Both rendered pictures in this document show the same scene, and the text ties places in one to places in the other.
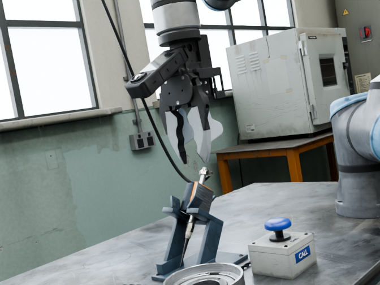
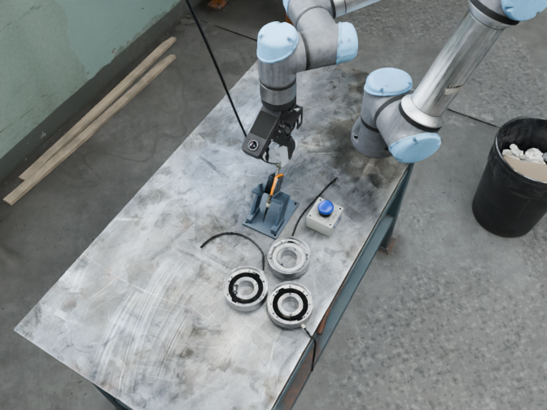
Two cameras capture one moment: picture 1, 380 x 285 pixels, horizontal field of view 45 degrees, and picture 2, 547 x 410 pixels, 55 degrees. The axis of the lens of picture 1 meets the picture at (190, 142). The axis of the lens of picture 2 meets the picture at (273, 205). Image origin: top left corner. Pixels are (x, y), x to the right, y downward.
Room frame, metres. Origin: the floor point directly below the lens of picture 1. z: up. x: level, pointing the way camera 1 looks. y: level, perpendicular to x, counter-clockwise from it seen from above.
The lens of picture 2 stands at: (-0.03, 0.19, 1.94)
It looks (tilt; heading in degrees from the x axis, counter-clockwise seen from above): 55 degrees down; 347
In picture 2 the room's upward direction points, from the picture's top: 2 degrees counter-clockwise
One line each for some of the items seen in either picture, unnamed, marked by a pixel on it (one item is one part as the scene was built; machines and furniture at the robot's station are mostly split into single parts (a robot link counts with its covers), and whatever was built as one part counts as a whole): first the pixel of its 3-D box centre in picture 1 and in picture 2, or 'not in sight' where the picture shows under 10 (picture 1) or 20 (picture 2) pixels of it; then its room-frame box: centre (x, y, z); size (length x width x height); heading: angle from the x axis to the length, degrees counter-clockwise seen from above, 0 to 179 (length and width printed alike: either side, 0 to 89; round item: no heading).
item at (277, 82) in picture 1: (297, 85); not in sight; (3.03, -0.76, 1.10); 0.62 x 0.61 x 0.65; 135
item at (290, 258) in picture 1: (284, 250); (326, 215); (0.67, -0.11, 0.82); 0.08 x 0.07 x 0.05; 135
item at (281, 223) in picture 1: (279, 235); (325, 211); (0.67, -0.11, 0.85); 0.04 x 0.04 x 0.05
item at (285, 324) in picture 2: not in sight; (290, 305); (0.46, 0.04, 0.82); 0.10 x 0.10 x 0.04
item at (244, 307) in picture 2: not in sight; (246, 289); (0.52, 0.13, 0.82); 0.10 x 0.10 x 0.04
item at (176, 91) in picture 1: (188, 70); (279, 113); (0.77, -0.02, 1.12); 0.09 x 0.08 x 0.12; 136
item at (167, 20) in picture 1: (175, 22); (276, 86); (0.76, -0.01, 1.20); 0.08 x 0.08 x 0.05
